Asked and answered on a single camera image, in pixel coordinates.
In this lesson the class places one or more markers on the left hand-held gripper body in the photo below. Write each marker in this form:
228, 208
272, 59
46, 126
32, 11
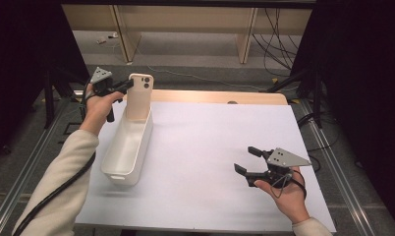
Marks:
102, 80

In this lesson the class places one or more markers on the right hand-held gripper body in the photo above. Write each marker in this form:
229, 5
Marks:
284, 159

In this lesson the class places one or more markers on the white plastic storage box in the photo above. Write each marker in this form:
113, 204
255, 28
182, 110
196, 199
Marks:
126, 154

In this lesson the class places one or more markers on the person's left hand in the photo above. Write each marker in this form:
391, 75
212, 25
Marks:
95, 109

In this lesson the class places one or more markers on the person's right hand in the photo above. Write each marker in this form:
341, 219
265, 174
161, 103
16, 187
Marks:
290, 200

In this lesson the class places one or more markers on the yellow tape piece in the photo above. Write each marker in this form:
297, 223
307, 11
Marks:
275, 80
76, 99
295, 101

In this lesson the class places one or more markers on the small white object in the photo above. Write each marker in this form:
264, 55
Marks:
101, 40
114, 34

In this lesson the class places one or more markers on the white table sheet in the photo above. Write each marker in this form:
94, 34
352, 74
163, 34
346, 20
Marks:
202, 147

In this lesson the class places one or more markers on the black tripod stand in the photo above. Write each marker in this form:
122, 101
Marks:
48, 98
317, 98

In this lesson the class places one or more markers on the black curtain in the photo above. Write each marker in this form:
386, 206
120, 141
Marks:
366, 65
15, 49

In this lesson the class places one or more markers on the beige wooden desk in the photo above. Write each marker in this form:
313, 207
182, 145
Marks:
185, 16

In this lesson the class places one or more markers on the short aluminium frame rail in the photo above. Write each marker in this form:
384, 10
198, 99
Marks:
77, 92

